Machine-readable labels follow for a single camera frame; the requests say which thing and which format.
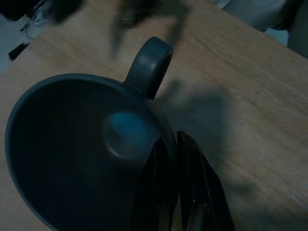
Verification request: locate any brown wooden table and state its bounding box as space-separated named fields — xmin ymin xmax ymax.
xmin=0 ymin=0 xmax=308 ymax=231

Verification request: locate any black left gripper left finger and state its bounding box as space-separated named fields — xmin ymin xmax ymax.
xmin=131 ymin=141 xmax=180 ymax=231

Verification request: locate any dark grey cup with handle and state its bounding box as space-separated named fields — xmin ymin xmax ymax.
xmin=5 ymin=36 xmax=179 ymax=231

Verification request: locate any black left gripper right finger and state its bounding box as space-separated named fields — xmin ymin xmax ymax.
xmin=177 ymin=131 xmax=235 ymax=231

